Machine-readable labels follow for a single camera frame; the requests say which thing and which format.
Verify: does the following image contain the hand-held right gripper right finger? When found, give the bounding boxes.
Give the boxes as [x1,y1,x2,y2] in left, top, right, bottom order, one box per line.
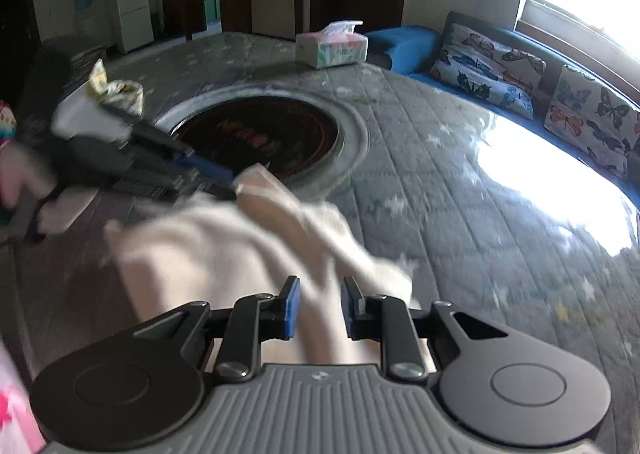
[340,277,508,382]

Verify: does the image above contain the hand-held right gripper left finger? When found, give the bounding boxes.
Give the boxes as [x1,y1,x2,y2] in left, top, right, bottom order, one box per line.
[132,275,301,382]

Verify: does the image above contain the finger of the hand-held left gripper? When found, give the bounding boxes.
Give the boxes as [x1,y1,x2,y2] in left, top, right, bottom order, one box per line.
[114,173,237,201]
[101,103,237,188]

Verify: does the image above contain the cream white garment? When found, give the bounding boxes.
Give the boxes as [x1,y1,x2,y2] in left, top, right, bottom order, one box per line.
[104,163,417,366]

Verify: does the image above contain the person's left hand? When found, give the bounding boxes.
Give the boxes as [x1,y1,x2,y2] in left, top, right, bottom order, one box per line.
[0,141,57,209]

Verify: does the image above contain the round black hot plate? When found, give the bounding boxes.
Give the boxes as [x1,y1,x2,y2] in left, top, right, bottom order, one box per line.
[154,83,372,201]

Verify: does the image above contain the crumpled patterned wrapper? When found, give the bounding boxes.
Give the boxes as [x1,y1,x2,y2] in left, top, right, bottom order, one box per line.
[87,59,146,116]

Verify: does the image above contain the water dispenser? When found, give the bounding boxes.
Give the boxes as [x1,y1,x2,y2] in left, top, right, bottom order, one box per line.
[73,0,103,38]

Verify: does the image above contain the white refrigerator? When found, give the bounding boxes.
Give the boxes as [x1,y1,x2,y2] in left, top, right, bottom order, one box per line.
[110,0,155,54]

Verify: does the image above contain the white tissue box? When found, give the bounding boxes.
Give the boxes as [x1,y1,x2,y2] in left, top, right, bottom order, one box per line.
[295,20,369,70]

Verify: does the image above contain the blue sofa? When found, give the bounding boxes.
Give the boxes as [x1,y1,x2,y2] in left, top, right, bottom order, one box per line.
[364,10,640,215]

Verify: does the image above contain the person's pink printed clothing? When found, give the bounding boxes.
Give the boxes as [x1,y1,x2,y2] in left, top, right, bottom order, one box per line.
[0,334,48,454]

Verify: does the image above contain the butterfly print cushion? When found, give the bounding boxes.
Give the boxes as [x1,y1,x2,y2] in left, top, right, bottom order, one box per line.
[543,64,640,181]
[430,23,549,121]

